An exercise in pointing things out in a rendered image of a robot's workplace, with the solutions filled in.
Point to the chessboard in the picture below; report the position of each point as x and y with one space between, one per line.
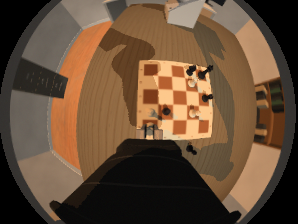
164 84

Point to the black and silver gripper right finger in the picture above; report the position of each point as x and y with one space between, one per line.
157 133

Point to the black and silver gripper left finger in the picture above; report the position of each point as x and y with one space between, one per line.
141 133

